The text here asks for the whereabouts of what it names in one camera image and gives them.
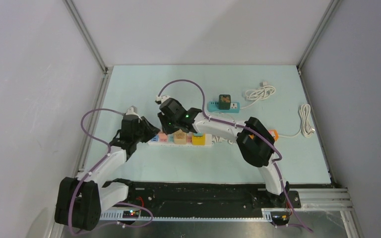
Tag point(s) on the white multicolour power strip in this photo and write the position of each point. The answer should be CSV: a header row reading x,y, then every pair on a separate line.
x,y
154,141

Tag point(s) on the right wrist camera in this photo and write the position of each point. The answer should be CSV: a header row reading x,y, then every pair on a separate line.
x,y
161,99

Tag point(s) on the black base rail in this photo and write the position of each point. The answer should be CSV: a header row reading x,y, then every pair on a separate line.
x,y
162,201

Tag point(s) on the orange power strip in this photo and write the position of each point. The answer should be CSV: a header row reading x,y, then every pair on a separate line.
x,y
274,134

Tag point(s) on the beige cube socket adapter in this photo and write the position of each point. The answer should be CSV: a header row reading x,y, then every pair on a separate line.
x,y
180,137

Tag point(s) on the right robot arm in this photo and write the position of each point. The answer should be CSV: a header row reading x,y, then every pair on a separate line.
x,y
254,141

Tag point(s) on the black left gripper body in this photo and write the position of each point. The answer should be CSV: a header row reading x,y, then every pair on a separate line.
x,y
145,133

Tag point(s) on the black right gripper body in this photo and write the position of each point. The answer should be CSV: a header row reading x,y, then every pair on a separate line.
x,y
169,125

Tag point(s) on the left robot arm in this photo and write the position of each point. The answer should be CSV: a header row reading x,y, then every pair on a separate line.
x,y
81,200

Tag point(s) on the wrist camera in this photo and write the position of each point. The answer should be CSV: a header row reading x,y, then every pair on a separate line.
x,y
132,110
161,99

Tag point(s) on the teal blue power strip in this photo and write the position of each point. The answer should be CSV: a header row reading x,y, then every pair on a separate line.
x,y
233,108

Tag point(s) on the pink usb charger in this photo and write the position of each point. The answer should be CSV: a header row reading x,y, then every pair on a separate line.
x,y
162,137

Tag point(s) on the dark green dragon adapter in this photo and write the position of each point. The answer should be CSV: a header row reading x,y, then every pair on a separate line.
x,y
224,102

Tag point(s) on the yellow cube socket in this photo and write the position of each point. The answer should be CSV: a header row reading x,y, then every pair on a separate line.
x,y
198,141

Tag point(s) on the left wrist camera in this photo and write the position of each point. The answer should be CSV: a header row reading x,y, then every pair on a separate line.
x,y
132,110

